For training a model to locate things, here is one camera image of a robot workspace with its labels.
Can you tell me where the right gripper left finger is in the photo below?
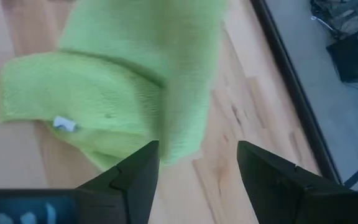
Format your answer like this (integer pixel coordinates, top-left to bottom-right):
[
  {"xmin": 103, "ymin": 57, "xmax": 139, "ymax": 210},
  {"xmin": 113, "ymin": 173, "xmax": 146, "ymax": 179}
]
[{"xmin": 0, "ymin": 140, "xmax": 160, "ymax": 224}]

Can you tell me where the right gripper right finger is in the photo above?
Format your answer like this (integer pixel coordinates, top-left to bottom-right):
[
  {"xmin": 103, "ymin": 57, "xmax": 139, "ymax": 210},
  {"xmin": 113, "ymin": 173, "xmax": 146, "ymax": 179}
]
[{"xmin": 236, "ymin": 140, "xmax": 358, "ymax": 224}]

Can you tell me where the lime green microfiber towel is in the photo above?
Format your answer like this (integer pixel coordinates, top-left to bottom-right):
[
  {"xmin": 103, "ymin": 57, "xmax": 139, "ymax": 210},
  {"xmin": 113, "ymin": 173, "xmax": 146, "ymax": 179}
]
[{"xmin": 0, "ymin": 0, "xmax": 229, "ymax": 172}]

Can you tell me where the black device with green light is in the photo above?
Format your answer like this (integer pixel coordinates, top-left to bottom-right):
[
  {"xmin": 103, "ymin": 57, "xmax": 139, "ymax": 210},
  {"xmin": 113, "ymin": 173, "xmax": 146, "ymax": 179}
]
[{"xmin": 326, "ymin": 25, "xmax": 358, "ymax": 83}]

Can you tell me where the black aluminium table frame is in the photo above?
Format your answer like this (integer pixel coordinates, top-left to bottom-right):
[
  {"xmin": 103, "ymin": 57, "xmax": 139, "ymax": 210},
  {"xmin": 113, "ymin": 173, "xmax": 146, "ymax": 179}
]
[{"xmin": 249, "ymin": 0, "xmax": 344, "ymax": 185}]

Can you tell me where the black cable bundle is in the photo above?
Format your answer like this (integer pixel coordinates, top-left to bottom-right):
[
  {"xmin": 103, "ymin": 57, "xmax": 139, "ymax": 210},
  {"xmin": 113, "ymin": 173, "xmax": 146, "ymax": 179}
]
[{"xmin": 309, "ymin": 0, "xmax": 358, "ymax": 39}]

